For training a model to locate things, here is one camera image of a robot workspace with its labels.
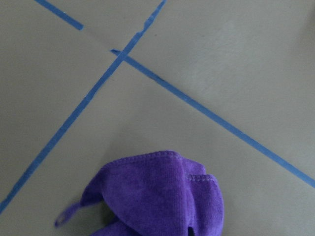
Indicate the purple cloth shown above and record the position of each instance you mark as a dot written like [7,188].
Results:
[155,194]

